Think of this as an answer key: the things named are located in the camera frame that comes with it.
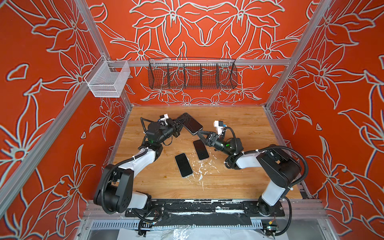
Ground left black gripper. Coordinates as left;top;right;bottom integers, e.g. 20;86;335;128
157;118;186;146

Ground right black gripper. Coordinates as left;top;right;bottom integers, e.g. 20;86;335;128
196;132;234;159

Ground phone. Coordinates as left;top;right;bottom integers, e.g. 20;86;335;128
183;114;203;136
193;140;210;161
175;153;193;178

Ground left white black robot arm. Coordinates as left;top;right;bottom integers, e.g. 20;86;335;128
93;114;187;215

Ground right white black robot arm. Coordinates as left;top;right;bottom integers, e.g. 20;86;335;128
197;127;309;217

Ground phone in pink case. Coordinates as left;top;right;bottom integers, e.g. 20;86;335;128
193;140;210;161

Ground phone in white case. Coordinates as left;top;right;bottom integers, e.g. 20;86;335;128
175;153;193;178

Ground clear plastic bin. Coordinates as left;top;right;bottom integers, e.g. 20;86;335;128
85;59;131;98

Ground small green circuit board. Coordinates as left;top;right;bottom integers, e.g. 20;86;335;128
262;223;278;236

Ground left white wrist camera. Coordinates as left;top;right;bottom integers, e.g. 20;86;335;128
159;114;169;126

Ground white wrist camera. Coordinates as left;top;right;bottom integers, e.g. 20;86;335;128
159;114;169;126
214;121;227;135

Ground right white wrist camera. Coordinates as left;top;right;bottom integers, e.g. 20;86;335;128
214;121;227;135

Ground black wire basket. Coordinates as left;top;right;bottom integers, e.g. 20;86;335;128
148;57;239;90

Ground aluminium frame rails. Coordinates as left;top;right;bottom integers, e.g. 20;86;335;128
0;0;384;240

